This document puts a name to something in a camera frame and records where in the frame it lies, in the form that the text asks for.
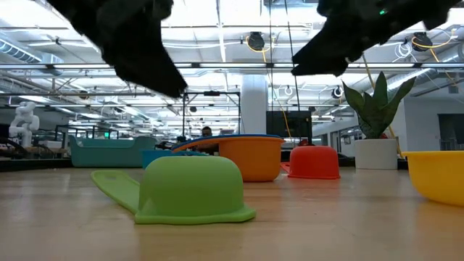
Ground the black camera rig frame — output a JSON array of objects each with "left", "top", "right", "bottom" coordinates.
[{"left": 182, "top": 90, "right": 242, "bottom": 141}]

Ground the red measuring cup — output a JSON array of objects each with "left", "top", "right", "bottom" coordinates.
[{"left": 281, "top": 145, "right": 341, "bottom": 181}]

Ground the white robot figure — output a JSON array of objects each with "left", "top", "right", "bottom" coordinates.
[{"left": 7, "top": 101, "right": 41, "bottom": 149}]

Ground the black ceiling cable reel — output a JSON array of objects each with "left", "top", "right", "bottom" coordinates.
[
  {"left": 247, "top": 31, "right": 266, "bottom": 52},
  {"left": 413, "top": 31, "right": 434, "bottom": 53}
]

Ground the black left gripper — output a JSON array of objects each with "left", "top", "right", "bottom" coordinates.
[{"left": 46, "top": 0, "right": 189, "bottom": 99}]

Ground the yellow measuring cup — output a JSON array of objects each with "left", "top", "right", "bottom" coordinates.
[{"left": 401, "top": 150, "right": 464, "bottom": 207}]

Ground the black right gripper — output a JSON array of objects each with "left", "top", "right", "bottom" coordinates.
[{"left": 291, "top": 0, "right": 397, "bottom": 78}]

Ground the long ceiling light bar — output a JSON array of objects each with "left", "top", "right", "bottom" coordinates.
[{"left": 0, "top": 62, "right": 464, "bottom": 70}]

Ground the black hanging cable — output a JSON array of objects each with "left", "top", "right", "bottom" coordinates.
[{"left": 283, "top": 0, "right": 302, "bottom": 113}]

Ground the snake plant in white pot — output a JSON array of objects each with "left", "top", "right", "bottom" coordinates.
[{"left": 341, "top": 70, "right": 417, "bottom": 170}]

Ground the white pillar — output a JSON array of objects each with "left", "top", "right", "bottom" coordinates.
[{"left": 240, "top": 74, "right": 270, "bottom": 136}]

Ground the green measuring cup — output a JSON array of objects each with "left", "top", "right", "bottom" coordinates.
[{"left": 90, "top": 155, "right": 257, "bottom": 225}]

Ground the teal plastic basket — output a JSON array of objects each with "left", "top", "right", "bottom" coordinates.
[{"left": 69, "top": 135, "right": 157, "bottom": 168}]

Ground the black screen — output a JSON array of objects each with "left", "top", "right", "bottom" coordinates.
[{"left": 265, "top": 110, "right": 313, "bottom": 139}]

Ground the silver ventilation duct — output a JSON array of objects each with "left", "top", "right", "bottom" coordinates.
[{"left": 0, "top": 37, "right": 63, "bottom": 75}]

